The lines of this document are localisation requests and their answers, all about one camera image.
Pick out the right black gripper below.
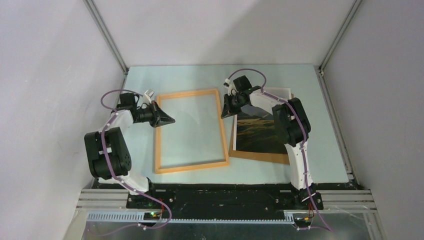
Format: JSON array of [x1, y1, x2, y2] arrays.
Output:
[[221, 94, 246, 119]]

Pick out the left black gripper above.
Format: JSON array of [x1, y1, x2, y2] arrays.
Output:
[[135, 100, 176, 128]]

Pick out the landscape photo print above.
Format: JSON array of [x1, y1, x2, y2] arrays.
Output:
[[231, 105, 287, 155]]

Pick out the orange wooden picture frame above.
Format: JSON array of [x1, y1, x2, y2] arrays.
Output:
[[154, 87, 231, 175]]

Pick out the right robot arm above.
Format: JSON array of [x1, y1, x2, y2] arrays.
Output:
[[221, 76, 317, 209]]

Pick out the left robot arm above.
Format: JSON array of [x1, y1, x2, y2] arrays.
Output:
[[84, 89, 175, 208]]

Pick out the brown backing board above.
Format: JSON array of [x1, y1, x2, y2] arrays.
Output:
[[229, 91, 289, 165]]

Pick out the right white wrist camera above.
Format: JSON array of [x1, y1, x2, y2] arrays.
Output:
[[223, 78, 237, 96]]

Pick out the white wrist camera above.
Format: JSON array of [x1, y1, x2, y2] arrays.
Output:
[[223, 78, 237, 96], [142, 89, 155, 104]]

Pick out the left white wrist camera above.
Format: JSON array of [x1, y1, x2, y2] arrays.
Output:
[[142, 89, 155, 104]]

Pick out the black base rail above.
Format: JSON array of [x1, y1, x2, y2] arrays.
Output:
[[92, 180, 360, 221]]

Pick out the left aluminium corner post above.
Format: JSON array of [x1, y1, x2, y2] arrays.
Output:
[[83, 0, 129, 75]]

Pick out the aluminium corner post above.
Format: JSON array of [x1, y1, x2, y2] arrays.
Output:
[[318, 0, 364, 72], [83, 0, 129, 75]]

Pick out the aluminium frame front rail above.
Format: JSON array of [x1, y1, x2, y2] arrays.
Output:
[[64, 189, 387, 240]]

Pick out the right aluminium corner post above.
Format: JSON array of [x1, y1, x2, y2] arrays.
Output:
[[318, 0, 364, 72]]

